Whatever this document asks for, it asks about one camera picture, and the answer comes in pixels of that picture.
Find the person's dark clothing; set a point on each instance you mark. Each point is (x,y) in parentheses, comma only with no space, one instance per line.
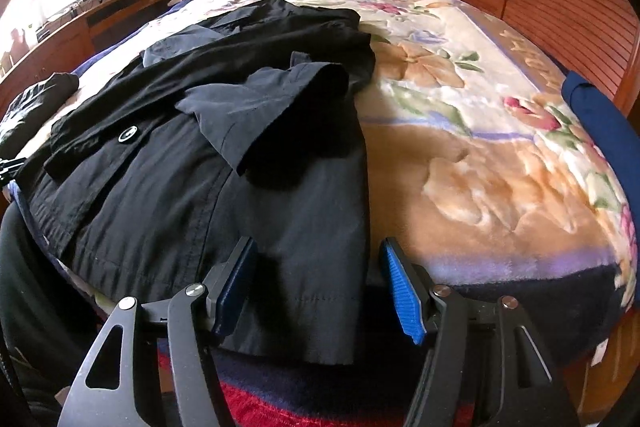
(30,307)

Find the long wooden desk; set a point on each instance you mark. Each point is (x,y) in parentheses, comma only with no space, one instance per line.
(65,42)

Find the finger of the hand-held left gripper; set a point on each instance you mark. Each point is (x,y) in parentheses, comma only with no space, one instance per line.
(12,169)

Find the blue cloth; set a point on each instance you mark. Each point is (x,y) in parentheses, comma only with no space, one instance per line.
(600,112)

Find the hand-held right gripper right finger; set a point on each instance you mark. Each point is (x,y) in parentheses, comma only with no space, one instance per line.
(402,292)

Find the crumpled black jacket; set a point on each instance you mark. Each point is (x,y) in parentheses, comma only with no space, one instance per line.
(35,107)

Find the floral plush blanket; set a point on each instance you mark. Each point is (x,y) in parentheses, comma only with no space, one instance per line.
(475,157)

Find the red striped cloth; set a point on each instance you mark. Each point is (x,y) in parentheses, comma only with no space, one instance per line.
(310,407)

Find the black double-breasted coat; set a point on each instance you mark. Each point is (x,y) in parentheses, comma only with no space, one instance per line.
(175,187)

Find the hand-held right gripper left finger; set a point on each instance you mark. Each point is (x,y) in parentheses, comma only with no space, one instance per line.
(235,297)

